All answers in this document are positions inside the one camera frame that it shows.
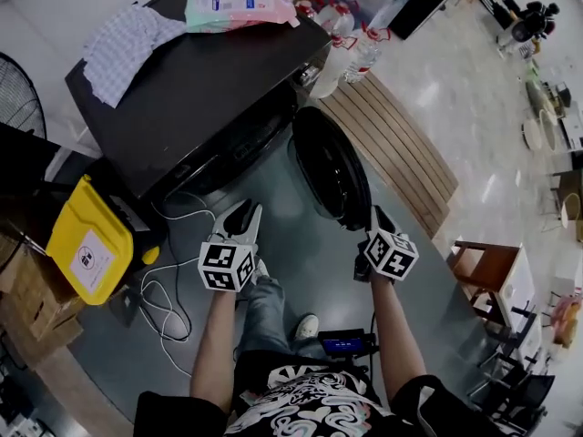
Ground person's blue jeans legs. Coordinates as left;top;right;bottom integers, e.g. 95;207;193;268
235;274;330;364

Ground round black washing machine door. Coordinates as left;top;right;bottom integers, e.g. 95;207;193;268
286;106;373;232

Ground person's left forearm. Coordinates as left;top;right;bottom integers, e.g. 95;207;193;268
189;283;243;414

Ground black cable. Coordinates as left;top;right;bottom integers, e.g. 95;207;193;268
157;225;193;343

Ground pink and green packet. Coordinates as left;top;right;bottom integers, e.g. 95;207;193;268
183;0;302;35

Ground small clear water bottle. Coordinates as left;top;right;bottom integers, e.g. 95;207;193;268
343;25;392;85

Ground black flat board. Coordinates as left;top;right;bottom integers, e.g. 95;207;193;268
388;0;466;41

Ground person's right forearm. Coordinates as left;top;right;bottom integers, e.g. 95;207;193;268
369;271;427;405

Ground yellow plastic case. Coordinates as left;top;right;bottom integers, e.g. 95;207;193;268
45;174;161;307

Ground person's white shoe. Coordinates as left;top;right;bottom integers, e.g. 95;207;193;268
251;256;271;285
294;313;321;341

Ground black washing machine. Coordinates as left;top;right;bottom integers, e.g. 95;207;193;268
64;0;333;202

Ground black floor fan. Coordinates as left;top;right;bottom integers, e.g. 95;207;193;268
0;51;48;141

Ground brown wooden stool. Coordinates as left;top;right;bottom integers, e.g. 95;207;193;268
447;239;523;323

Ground white cable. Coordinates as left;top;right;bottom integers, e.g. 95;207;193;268
138;192;218;378

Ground black patterned shirt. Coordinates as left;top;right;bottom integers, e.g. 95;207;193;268
133;349;506;437

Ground black chest-mounted monitor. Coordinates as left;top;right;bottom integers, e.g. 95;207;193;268
317;329;380;360

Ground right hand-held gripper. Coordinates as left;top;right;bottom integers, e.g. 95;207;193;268
353;204;420;284

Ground checkered cloth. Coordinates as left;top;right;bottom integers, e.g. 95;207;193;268
82;2;188;109

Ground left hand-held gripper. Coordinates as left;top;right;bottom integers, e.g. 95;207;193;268
198;198;264;293

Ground wooden slatted platform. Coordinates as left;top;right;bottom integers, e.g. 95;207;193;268
317;70;460;240

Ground large clear water bottle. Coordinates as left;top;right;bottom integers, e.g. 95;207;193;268
309;34;359;100
313;0;356;38

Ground white table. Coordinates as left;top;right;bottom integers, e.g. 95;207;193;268
493;245;544;332

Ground cardboard box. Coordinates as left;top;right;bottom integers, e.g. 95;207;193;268
0;225;86;360

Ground black folding chair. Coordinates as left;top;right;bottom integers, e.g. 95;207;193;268
468;307;557;430

